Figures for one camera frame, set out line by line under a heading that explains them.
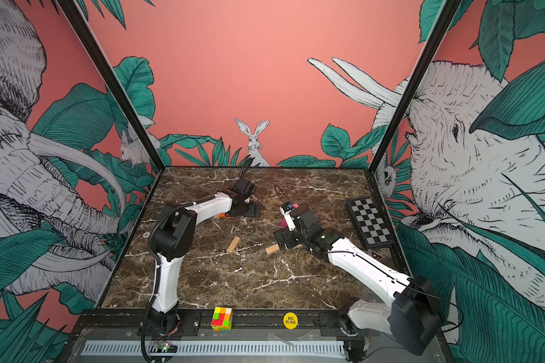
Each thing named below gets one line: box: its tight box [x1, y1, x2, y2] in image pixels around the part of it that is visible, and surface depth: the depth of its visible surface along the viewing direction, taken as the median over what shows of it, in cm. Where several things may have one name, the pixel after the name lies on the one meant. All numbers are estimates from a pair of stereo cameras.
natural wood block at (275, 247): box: [264, 243, 281, 255], surface depth 92 cm
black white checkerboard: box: [345, 195, 396, 249], surface depth 98 cm
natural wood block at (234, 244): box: [226, 235, 241, 254], surface depth 94 cm
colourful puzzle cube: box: [210, 306, 234, 332], surface depth 73 cm
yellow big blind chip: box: [282, 311, 299, 330], surface depth 76 cm
